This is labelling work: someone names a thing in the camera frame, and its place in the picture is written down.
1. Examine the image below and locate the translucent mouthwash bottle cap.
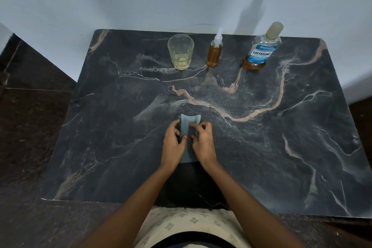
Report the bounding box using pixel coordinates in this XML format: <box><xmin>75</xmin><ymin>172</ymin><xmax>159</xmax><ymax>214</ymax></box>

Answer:
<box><xmin>265</xmin><ymin>21</ymin><xmax>284</xmax><ymax>41</ymax></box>

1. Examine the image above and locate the beige patterned clothing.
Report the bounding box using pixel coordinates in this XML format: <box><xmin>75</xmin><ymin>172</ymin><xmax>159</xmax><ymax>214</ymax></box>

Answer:
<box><xmin>133</xmin><ymin>206</ymin><xmax>245</xmax><ymax>248</ymax></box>

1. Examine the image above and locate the person's left forearm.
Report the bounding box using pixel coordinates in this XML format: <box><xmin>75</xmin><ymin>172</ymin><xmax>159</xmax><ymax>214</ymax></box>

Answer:
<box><xmin>77</xmin><ymin>165</ymin><xmax>178</xmax><ymax>248</ymax></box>

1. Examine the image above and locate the grey-blue cloth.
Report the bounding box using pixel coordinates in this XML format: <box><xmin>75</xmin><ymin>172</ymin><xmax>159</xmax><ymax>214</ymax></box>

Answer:
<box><xmin>177</xmin><ymin>114</ymin><xmax>202</xmax><ymax>164</ymax></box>

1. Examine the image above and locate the mouthwash bottle with blue label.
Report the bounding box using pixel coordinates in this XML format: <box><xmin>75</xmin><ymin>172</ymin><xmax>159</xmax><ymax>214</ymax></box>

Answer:
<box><xmin>241</xmin><ymin>35</ymin><xmax>282</xmax><ymax>71</ymax></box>

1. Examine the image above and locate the white pump dispenser head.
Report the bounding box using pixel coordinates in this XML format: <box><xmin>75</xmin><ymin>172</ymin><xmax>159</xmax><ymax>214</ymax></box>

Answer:
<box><xmin>213</xmin><ymin>27</ymin><xmax>224</xmax><ymax>48</ymax></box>

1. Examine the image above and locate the person's left hand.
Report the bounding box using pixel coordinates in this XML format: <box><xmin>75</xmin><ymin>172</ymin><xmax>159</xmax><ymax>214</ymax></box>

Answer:
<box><xmin>159</xmin><ymin>119</ymin><xmax>188</xmax><ymax>173</ymax></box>

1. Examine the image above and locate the black marble table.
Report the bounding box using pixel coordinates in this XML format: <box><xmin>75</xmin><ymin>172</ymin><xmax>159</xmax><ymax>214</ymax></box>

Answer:
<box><xmin>40</xmin><ymin>29</ymin><xmax>372</xmax><ymax>219</ymax></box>

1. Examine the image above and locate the clear drinking glass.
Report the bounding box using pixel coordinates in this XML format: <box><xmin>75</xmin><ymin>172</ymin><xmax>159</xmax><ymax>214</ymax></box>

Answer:
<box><xmin>167</xmin><ymin>34</ymin><xmax>195</xmax><ymax>71</ymax></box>

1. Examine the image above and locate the person's right forearm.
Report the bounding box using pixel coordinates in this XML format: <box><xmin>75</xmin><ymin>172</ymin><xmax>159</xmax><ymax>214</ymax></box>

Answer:
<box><xmin>205</xmin><ymin>161</ymin><xmax>306</xmax><ymax>248</ymax></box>

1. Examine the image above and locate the person's right hand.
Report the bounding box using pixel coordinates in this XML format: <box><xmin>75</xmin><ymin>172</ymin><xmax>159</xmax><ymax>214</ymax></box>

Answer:
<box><xmin>189</xmin><ymin>121</ymin><xmax>218</xmax><ymax>171</ymax></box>

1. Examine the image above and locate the small clear pump bottle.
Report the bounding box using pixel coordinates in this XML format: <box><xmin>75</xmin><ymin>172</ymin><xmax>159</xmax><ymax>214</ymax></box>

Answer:
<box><xmin>207</xmin><ymin>43</ymin><xmax>224</xmax><ymax>68</ymax></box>

